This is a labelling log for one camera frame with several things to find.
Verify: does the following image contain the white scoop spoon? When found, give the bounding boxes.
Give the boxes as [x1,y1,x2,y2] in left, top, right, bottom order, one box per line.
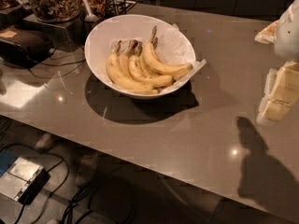
[82,0,99,22]

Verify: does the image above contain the black cable on counter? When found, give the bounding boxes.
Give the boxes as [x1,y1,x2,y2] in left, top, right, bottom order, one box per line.
[27,40,87,80]

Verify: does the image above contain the black wire basket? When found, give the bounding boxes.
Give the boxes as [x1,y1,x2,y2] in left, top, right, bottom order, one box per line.
[105,0,135,18]

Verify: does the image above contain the yellow banana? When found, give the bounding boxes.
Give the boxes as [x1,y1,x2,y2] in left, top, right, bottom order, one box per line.
[128,42,173,88]
[119,40,137,77]
[143,26,192,79]
[138,42,157,76]
[106,41,158,95]

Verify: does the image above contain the black cables on floor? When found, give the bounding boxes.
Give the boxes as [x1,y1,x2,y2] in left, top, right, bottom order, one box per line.
[0,143,104,224]

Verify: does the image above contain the dark stand under jar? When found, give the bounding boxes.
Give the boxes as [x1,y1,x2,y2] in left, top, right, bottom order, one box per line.
[23,14,84,45]

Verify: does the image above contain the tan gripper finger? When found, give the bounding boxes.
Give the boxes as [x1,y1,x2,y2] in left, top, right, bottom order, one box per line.
[257,62,299,125]
[254,21,278,44]

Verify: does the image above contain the black device on counter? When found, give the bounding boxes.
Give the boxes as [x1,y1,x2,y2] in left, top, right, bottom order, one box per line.
[0,26,53,68]

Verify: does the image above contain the white bowl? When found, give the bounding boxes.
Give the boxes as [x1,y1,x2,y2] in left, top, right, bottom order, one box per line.
[85,14,206,99]

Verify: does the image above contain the silver box on floor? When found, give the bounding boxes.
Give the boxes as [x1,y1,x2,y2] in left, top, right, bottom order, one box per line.
[0,157,50,204]

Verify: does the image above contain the white paper liner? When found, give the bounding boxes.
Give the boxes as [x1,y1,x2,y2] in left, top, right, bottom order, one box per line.
[103,22,206,99]

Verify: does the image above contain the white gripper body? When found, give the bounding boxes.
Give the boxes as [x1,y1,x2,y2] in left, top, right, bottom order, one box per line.
[274,0,299,61]

